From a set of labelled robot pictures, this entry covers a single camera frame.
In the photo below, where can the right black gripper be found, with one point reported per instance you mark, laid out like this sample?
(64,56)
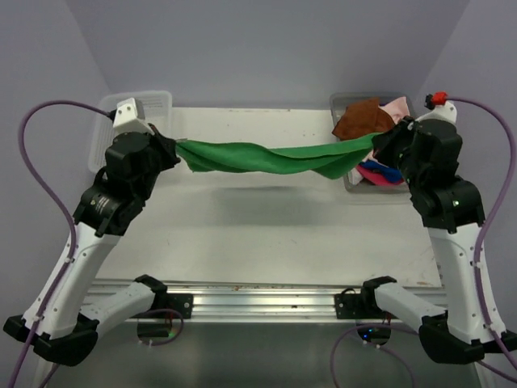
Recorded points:
(384,142)

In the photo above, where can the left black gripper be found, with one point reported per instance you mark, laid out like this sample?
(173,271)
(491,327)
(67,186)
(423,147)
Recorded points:
(166,145)

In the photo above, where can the green towel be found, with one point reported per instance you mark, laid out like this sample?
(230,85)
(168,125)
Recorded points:
(332,160)

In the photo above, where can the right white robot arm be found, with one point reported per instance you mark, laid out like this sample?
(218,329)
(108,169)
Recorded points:
(456,334)

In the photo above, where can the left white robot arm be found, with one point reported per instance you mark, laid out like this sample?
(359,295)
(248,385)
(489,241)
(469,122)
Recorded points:
(57,325)

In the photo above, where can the blue towel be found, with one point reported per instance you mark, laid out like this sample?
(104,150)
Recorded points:
(390,174)

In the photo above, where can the magenta towel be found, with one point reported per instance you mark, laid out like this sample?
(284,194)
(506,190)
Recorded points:
(377,178)

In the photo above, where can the brown towel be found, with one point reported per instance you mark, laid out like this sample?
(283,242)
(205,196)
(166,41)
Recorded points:
(361,119)

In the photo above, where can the light pink towel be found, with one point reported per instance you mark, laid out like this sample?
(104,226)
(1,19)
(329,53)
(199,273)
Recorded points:
(397,109)

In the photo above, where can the white towel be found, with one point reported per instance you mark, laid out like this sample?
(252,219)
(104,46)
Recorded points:
(354,177)

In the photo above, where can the white plastic basket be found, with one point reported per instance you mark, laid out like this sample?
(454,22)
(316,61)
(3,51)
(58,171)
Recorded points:
(158,111)

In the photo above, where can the grey plastic tray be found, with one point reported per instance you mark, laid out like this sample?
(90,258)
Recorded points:
(338,105)

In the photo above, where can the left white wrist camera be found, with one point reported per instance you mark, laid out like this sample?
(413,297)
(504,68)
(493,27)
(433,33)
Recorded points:
(130,117)

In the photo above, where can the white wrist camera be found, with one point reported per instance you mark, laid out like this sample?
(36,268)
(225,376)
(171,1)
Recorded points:
(130,117)
(439,108)

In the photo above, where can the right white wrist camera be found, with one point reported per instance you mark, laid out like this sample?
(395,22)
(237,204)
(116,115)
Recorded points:
(439,108)

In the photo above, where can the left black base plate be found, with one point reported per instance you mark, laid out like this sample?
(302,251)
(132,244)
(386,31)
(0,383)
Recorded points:
(177,305)

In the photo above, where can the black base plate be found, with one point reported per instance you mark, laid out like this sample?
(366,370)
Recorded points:
(177,305)
(351,306)

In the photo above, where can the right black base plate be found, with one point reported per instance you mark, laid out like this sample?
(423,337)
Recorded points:
(351,306)

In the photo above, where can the aluminium mounting rail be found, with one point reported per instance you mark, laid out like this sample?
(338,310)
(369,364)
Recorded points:
(248,303)

